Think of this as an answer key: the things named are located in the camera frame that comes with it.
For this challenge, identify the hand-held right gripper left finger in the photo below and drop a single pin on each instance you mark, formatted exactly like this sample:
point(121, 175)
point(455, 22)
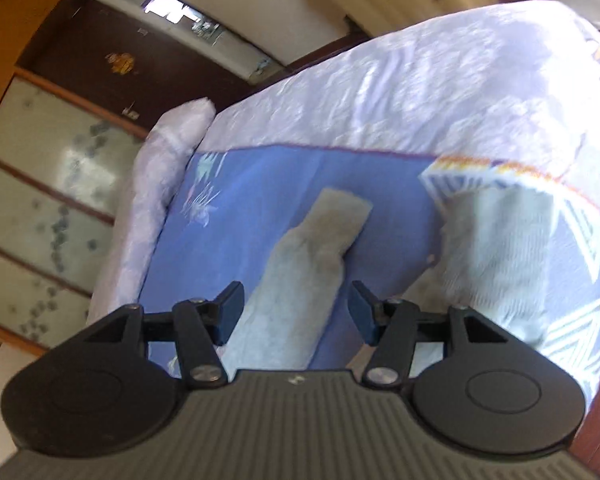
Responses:
point(230, 310)

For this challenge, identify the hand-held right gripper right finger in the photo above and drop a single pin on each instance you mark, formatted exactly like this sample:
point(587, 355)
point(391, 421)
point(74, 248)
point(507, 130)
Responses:
point(362, 310)

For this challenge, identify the grey pants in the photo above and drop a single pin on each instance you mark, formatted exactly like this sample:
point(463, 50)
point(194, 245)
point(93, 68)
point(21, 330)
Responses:
point(305, 260)

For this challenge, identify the blue printed bed sheet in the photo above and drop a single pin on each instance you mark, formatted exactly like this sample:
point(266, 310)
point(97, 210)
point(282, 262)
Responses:
point(260, 195)

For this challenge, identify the wooden wardrobe with frosted doors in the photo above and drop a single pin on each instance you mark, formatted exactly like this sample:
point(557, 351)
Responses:
point(40, 175)

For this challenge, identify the gold door ornament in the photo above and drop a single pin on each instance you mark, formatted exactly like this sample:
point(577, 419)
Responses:
point(120, 62)

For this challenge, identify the dark brown door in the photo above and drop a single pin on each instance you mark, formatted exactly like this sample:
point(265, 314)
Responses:
point(80, 45)

